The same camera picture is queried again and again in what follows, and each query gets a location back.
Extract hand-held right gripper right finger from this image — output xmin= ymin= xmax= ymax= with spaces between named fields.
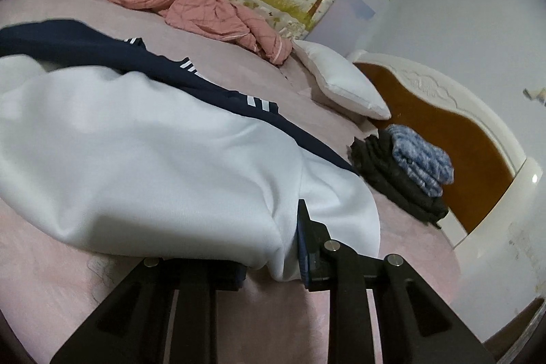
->
xmin=296 ymin=199 xmax=498 ymax=364

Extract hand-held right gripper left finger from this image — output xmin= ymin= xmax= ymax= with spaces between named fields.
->
xmin=49 ymin=257 xmax=248 ymax=364

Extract white and navy jacket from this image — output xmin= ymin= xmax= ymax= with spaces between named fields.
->
xmin=0 ymin=19 xmax=382 ymax=283

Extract folded dark clothes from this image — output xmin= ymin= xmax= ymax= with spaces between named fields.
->
xmin=350 ymin=131 xmax=450 ymax=230

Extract folded blue knit garment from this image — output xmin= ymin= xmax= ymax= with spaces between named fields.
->
xmin=386 ymin=124 xmax=454 ymax=198

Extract white pillow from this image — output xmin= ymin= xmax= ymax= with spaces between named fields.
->
xmin=291 ymin=39 xmax=392 ymax=121

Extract wooden headboard with white frame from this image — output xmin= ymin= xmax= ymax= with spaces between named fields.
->
xmin=345 ymin=48 xmax=542 ymax=249

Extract small wall sticker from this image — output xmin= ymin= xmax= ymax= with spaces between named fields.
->
xmin=524 ymin=87 xmax=546 ymax=106

